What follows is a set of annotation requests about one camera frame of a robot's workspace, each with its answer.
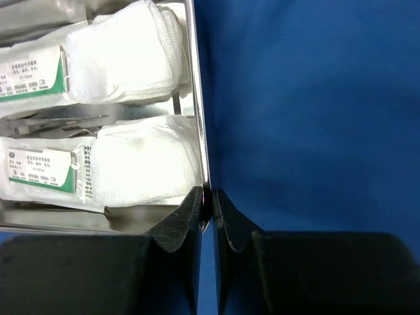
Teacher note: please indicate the blue surgical drape cloth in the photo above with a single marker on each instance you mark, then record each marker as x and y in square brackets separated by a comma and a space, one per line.
[312, 118]

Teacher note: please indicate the suture packet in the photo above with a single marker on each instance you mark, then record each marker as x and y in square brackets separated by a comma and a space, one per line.
[34, 76]
[50, 171]

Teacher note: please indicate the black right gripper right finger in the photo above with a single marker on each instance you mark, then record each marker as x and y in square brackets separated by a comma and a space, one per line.
[237, 272]

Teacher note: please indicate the stainless steel tray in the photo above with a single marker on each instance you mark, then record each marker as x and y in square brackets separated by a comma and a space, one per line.
[32, 20]

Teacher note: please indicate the white gauze pad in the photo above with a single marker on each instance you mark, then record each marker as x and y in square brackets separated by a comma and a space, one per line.
[146, 160]
[136, 53]

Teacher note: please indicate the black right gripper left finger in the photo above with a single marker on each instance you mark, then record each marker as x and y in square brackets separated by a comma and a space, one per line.
[170, 281]

